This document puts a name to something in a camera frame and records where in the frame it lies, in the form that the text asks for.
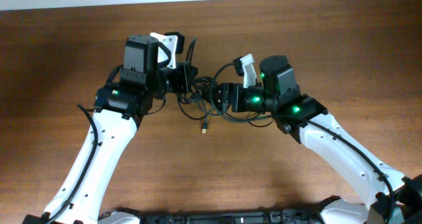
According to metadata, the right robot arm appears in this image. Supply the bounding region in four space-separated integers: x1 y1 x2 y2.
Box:
208 55 421 223

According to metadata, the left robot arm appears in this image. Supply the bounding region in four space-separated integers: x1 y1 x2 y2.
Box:
24 32 189 223

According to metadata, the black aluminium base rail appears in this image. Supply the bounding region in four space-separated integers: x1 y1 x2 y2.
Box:
98 205 322 224

